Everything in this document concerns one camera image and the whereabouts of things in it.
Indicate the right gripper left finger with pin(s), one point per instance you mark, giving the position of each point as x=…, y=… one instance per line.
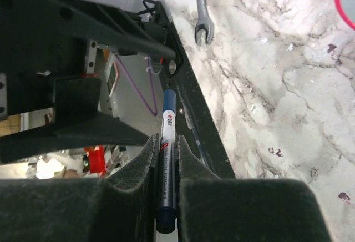
x=132, y=205

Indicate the silver combination wrench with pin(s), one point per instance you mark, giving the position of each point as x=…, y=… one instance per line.
x=204, y=22

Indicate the blue whiteboard marker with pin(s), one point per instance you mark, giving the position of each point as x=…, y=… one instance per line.
x=166, y=186

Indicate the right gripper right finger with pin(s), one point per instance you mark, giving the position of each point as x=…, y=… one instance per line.
x=194, y=205

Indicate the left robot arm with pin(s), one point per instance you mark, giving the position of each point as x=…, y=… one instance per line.
x=45, y=61

